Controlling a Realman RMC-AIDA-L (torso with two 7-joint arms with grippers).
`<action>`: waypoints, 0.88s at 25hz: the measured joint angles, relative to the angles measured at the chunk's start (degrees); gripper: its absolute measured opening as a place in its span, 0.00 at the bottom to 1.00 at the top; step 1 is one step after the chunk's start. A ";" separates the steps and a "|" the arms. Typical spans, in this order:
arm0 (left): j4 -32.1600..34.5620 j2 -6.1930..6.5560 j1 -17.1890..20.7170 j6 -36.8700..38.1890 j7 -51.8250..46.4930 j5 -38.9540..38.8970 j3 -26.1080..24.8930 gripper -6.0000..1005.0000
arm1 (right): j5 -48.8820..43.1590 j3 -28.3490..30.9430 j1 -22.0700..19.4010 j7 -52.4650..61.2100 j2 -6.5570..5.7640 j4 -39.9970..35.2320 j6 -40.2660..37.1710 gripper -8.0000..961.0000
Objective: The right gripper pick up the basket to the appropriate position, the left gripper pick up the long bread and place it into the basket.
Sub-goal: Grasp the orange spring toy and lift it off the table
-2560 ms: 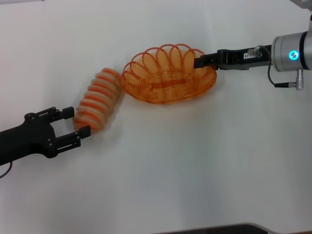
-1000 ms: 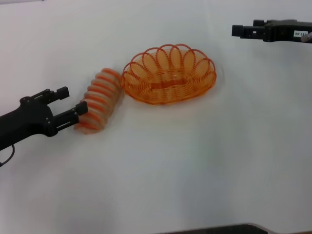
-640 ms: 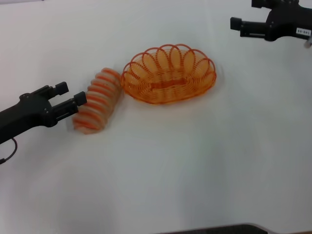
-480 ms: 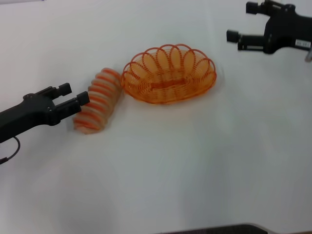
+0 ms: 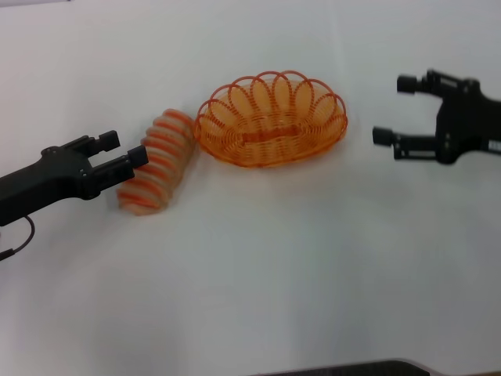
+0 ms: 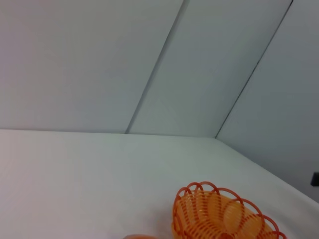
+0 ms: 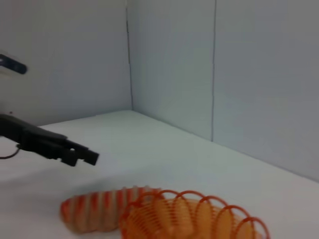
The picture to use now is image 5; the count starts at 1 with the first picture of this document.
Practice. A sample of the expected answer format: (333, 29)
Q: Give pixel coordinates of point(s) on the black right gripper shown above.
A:
(466, 125)

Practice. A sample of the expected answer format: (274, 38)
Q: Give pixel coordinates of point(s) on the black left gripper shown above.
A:
(43, 182)

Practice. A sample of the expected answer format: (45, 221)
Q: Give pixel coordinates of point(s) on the orange striped bread roll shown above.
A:
(164, 164)

